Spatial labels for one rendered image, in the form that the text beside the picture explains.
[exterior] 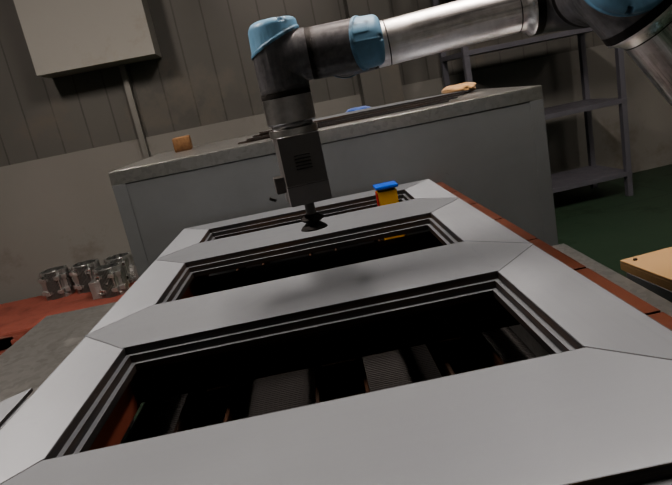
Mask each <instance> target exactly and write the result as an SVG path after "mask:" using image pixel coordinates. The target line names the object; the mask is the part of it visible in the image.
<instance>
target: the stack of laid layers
mask: <svg viewBox="0 0 672 485"><path fill-rule="evenodd" d="M372 207H377V200H376V196H371V197H366V198H361V199H356V200H351V201H346V202H342V203H337V204H332V205H327V206H322V207H317V208H315V209H316V212H318V213H320V214H323V215H324V217H328V216H333V215H338V214H343V213H348V212H353V211H358V210H363V209H367V208H372ZM305 214H306V211H305V210H302V211H297V212H293V213H288V214H283V215H278V216H273V217H268V218H263V219H258V220H253V221H248V222H243V223H239V224H234V225H229V226H224V227H219V228H214V229H209V230H208V232H207V233H206V235H205V236H204V237H203V239H202V240H201V242H206V241H211V240H216V239H221V238H225V237H230V236H235V235H240V234H245V233H250V232H255V231H260V230H265V229H269V228H274V227H279V226H284V225H289V224H294V223H299V222H301V221H300V220H301V219H302V218H303V216H304V215H305ZM423 230H429V231H430V232H431V233H432V234H433V235H434V236H435V237H436V238H437V239H438V240H439V241H440V242H441V243H442V244H443V245H448V244H452V243H457V242H462V240H461V239H460V238H459V237H458V236H456V235H455V234H454V233H453V232H452V231H451V230H450V229H448V228H447V227H446V226H445V225H444V224H443V223H442V222H440V221H439V220H438V219H437V218H436V217H435V216H434V215H433V214H431V213H427V214H422V215H418V216H413V217H408V218H403V219H398V220H393V221H388V222H383V223H378V224H374V225H369V226H364V227H359V228H354V229H349V230H344V231H339V232H334V233H330V234H325V235H320V236H315V237H310V238H305V239H300V240H295V241H290V242H286V243H281V244H276V245H271V246H266V247H261V248H256V249H251V250H246V251H242V252H237V253H232V254H227V255H222V256H217V257H212V258H207V259H202V260H198V261H193V262H188V263H185V264H184V265H183V267H182V268H181V270H180V271H179V272H178V274H177V275H176V277H175V278H174V279H173V281H172V282H171V284H170V285H169V286H168V288H167V289H166V291H165V292H164V293H163V295H162V296H161V298H160V299H159V300H158V302H157V303H156V304H160V303H165V302H170V301H175V300H180V299H181V298H182V296H183V295H184V293H185V291H186V290H187V288H188V286H189V285H190V283H191V281H192V280H193V278H194V277H198V276H203V275H208V274H213V273H218V272H223V271H228V270H232V269H237V268H242V267H247V266H252V265H257V264H262V263H267V262H271V261H276V260H281V259H286V258H291V257H296V256H301V255H306V254H311V253H315V252H320V251H325V250H330V249H335V248H340V247H345V246H350V245H354V244H359V243H364V242H369V241H374V240H379V239H384V238H389V237H393V236H398V235H403V234H408V233H413V232H418V231H423ZM201 242H200V243H201ZM492 297H494V298H495V299H496V300H497V301H498V302H499V303H500V304H501V305H502V306H503V307H504V308H505V309H506V310H507V311H508V312H509V313H510V314H511V315H512V316H513V317H514V318H515V319H516V320H517V321H518V322H519V323H520V324H521V325H522V326H523V327H524V329H525V330H526V331H527V332H528V333H529V334H530V335H531V336H532V337H533V338H534V339H535V340H536V341H537V342H538V343H539V344H540V345H541V346H542V347H543V348H544V349H545V350H546V351H547V352H548V353H549V354H555V353H560V352H565V351H569V350H574V349H579V348H584V347H583V346H581V345H580V344H579V343H578V342H577V341H576V340H575V339H574V338H572V337H571V336H570V335H569V334H568V333H567V332H566V331H564V330H563V329H562V328H561V327H560V326H559V325H558V324H556V323H555V322H554V321H553V320H552V319H551V318H550V317H549V316H547V315H546V314H545V313H544V312H543V311H542V310H541V309H539V308H538V307H537V306H536V305H535V304H534V303H533V302H531V301H530V300H529V299H528V298H527V297H526V296H525V295H523V294H522V293H521V292H520V291H519V290H518V289H517V288H516V287H514V286H513V285H512V284H511V283H510V282H509V281H508V280H506V279H505V278H504V277H503V276H502V275H501V274H500V273H498V271H497V272H492V273H487V274H482V275H478V276H473V277H468V278H463V279H458V280H453V281H448V282H444V283H439V284H434V285H429V286H424V287H419V288H415V289H410V290H405V291H400V292H395V293H390V294H385V295H381V296H376V297H371V298H366V299H361V300H356V301H351V302H347V303H342V304H337V305H332V306H327V307H322V308H317V309H313V310H308V311H303V312H298V313H293V314H288V315H284V316H279V317H274V318H269V319H264V320H259V321H254V322H250V323H245V324H240V325H235V326H230V327H225V328H220V329H216V330H211V331H206V332H201V333H196V334H191V335H187V336H182V337H176V338H172V339H167V340H162V341H157V342H153V343H148V344H143V345H138V346H133V347H128V348H123V351H122V352H121V354H120V355H119V356H118V358H117V359H116V361H115V362H114V363H113V365H112V366H111V368H110V369H109V370H108V372H107V373H106V375H105V376H104V377H103V379H102V380H101V382H100V383H99V384H98V386H97V387H96V389H95V390H94V391H93V393H92V394H91V396H90V397H89V398H88V400H87V401H86V403H85V404H84V405H83V407H82V408H81V410H80V411H79V412H78V414H77V415H76V417H75V418H74V419H73V421H72V422H71V424H70V425H69V426H68V428H67V429H66V431H65V432H64V433H63V435H62V436H61V438H60V439H59V440H58V442H57V443H56V445H55V446H54V447H53V449H52V450H51V452H50V453H49V454H48V456H47V457H46V459H50V458H55V457H60V456H65V455H70V454H74V453H79V452H84V451H89V449H90V448H91V446H92V444H93V443H94V441H95V439H96V438H97V436H98V434H99V433H100V431H101V429H102V428H103V426H104V425H105V423H106V421H107V420H108V418H109V416H110V415H111V413H112V411H113V410H114V408H115V406H116V405H117V403H118V401H119V400H120V398H121V397H122V395H123V393H124V392H125V390H126V388H127V387H128V385H129V383H130V382H131V380H132V378H133V377H134V375H135V374H136V372H137V371H139V370H144V369H148V368H153V367H158V366H163V365H168V364H173V363H178V362H182V361H187V360H192V359H197V358H202V357H207V356H211V355H216V354H221V353H226V352H231V351H236V350H240V349H245V348H250V347H255V346H260V345H265V344H269V343H274V342H279V341H284V340H289V339H294V338H298V337H303V336H308V335H313V334H318V333H323V332H328V331H332V330H337V329H342V328H347V327H352V326H357V325H361V324H366V323H371V322H376V321H381V320H386V319H390V318H395V317H400V316H405V315H410V314H415V313H419V312H424V311H429V310H434V309H439V308H444V307H448V306H453V305H458V304H463V303H468V302H473V301H478V300H482V299H487V298H492ZM46 459H44V460H46ZM573 485H672V464H668V465H663V466H658V467H653V468H649V469H644V470H639V471H634V472H630V473H625V474H620V475H615V476H611V477H606V478H601V479H597V480H592V481H587V482H582V483H578V484H573Z"/></svg>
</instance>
